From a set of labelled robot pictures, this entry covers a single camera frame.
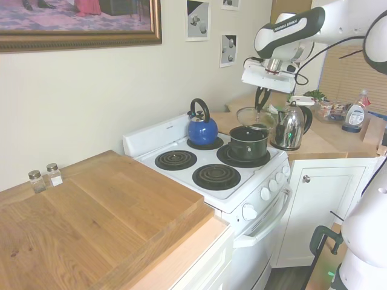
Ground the glass salt shaker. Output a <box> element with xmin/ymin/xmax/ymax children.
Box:
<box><xmin>45</xmin><ymin>163</ymin><xmax>63</xmax><ymax>187</ymax></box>

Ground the gold framed painting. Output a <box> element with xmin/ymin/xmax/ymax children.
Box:
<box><xmin>0</xmin><ymin>0</ymin><xmax>163</xmax><ymax>54</ymax></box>

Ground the large grey shapes print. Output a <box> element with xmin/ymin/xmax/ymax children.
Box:
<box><xmin>184</xmin><ymin>0</ymin><xmax>211</xmax><ymax>42</ymax></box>

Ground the small green plant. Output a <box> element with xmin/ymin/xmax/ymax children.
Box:
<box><xmin>303</xmin><ymin>89</ymin><xmax>328</xmax><ymax>103</ymax></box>

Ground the white corner cabinet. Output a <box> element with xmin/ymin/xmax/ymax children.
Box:
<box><xmin>270</xmin><ymin>156</ymin><xmax>379</xmax><ymax>269</ymax></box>

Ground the glass pepper shaker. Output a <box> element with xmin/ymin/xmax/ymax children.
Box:
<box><xmin>28</xmin><ymin>170</ymin><xmax>47</xmax><ymax>195</ymax></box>

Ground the white oven door handle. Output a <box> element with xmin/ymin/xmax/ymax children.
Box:
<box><xmin>232</xmin><ymin>185</ymin><xmax>293</xmax><ymax>249</ymax></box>

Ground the blue whistling kettle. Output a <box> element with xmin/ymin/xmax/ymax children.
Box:
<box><xmin>187</xmin><ymin>98</ymin><xmax>219</xmax><ymax>147</ymax></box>

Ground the large wooden butcher board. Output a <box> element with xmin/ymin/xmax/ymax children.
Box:
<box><xmin>0</xmin><ymin>150</ymin><xmax>216</xmax><ymax>290</ymax></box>

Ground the white base cabinet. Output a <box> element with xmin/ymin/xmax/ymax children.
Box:
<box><xmin>167</xmin><ymin>223</ymin><xmax>235</xmax><ymax>290</ymax></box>

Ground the clear dish soap bottle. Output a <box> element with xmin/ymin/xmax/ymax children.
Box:
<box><xmin>344</xmin><ymin>89</ymin><xmax>372</xmax><ymax>128</ymax></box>

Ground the wooden robot mounting board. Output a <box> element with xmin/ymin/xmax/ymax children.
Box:
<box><xmin>305</xmin><ymin>222</ymin><xmax>348</xmax><ymax>290</ymax></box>

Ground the stainless electric kettle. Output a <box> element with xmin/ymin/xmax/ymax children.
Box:
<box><xmin>269</xmin><ymin>101</ymin><xmax>314</xmax><ymax>151</ymax></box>

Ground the dark green cooking pot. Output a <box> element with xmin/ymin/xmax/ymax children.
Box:
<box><xmin>227</xmin><ymin>126</ymin><xmax>270</xmax><ymax>161</ymax></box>

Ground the white electric stove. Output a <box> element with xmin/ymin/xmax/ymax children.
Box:
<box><xmin>122</xmin><ymin>113</ymin><xmax>293</xmax><ymax>290</ymax></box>

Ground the clear plastic snack container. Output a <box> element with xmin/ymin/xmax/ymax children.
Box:
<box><xmin>313</xmin><ymin>100</ymin><xmax>349</xmax><ymax>123</ymax></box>

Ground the small grey shapes print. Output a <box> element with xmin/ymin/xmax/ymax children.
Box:
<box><xmin>219</xmin><ymin>34</ymin><xmax>238</xmax><ymax>69</ymax></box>

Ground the light wooden block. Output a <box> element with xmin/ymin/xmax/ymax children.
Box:
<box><xmin>362</xmin><ymin>116</ymin><xmax>387</xmax><ymax>144</ymax></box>

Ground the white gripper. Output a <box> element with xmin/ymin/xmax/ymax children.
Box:
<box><xmin>241</xmin><ymin>58</ymin><xmax>298</xmax><ymax>111</ymax></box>

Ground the green metal clamp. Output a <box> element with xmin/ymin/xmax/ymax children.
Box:
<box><xmin>310</xmin><ymin>210</ymin><xmax>345</xmax><ymax>256</ymax></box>

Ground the cropped grey shapes print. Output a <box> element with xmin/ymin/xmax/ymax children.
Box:
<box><xmin>220</xmin><ymin>0</ymin><xmax>242</xmax><ymax>12</ymax></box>

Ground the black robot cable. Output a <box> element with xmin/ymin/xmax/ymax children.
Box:
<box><xmin>294</xmin><ymin>34</ymin><xmax>368</xmax><ymax>86</ymax></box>

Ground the glass pot lid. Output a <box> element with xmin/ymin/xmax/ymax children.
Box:
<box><xmin>236</xmin><ymin>106</ymin><xmax>278</xmax><ymax>133</ymax></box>

